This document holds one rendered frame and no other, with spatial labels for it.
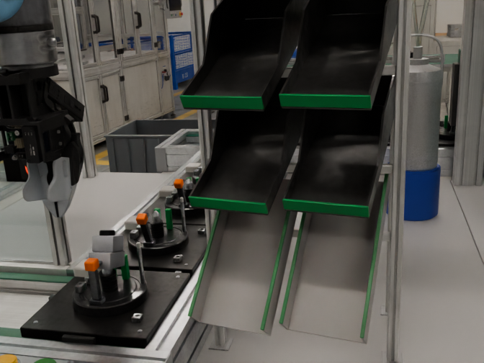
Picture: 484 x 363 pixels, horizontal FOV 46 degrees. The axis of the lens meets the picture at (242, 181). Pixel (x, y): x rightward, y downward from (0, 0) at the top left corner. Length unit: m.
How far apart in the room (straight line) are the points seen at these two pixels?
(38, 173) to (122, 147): 2.29
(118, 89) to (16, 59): 6.11
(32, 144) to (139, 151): 2.34
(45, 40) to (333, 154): 0.48
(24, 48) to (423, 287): 0.99
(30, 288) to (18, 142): 0.61
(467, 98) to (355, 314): 1.20
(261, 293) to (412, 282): 0.52
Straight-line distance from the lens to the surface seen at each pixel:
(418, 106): 1.64
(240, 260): 0.98
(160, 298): 1.10
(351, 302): 0.94
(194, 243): 1.32
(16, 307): 1.29
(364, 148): 0.96
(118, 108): 6.85
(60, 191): 0.80
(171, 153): 2.27
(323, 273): 0.96
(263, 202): 0.88
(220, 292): 0.98
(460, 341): 1.19
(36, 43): 0.75
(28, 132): 0.75
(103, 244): 1.08
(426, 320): 1.24
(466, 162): 2.04
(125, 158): 3.12
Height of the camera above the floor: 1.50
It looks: 18 degrees down
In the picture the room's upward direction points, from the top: 3 degrees counter-clockwise
